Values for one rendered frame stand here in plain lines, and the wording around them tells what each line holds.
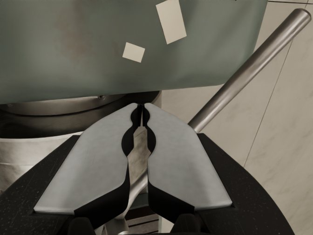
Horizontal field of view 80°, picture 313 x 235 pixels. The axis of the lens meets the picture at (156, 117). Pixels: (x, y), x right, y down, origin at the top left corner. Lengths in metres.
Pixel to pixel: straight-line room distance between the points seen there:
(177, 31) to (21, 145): 0.19
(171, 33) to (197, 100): 1.61
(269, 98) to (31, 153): 2.16
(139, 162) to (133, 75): 0.16
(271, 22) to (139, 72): 1.79
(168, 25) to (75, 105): 0.15
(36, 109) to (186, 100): 1.53
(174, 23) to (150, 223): 0.85
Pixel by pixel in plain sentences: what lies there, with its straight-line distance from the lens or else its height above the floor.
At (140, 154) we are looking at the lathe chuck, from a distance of 0.29.
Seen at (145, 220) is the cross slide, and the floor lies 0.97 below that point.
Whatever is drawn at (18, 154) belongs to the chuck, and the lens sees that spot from 0.25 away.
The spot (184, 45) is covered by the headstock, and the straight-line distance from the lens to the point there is 0.18.
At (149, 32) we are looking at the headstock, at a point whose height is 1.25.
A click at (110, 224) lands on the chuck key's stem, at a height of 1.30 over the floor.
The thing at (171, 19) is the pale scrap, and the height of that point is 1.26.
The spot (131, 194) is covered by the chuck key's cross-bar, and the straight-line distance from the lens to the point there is 0.20.
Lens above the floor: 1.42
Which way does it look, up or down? 56 degrees down
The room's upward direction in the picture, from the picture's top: 155 degrees clockwise
